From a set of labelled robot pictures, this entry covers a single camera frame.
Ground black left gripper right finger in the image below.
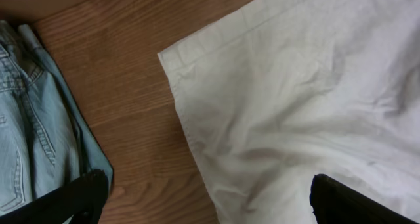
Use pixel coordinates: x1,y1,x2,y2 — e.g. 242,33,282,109
309,174,417,224

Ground beige cotton shorts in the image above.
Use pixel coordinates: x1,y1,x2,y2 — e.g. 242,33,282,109
159,0,419,223

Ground folded light blue jeans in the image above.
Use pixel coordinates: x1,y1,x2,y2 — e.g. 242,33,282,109
1,21,114,215

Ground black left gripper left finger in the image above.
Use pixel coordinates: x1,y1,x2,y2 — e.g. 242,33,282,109
1,169,109,224

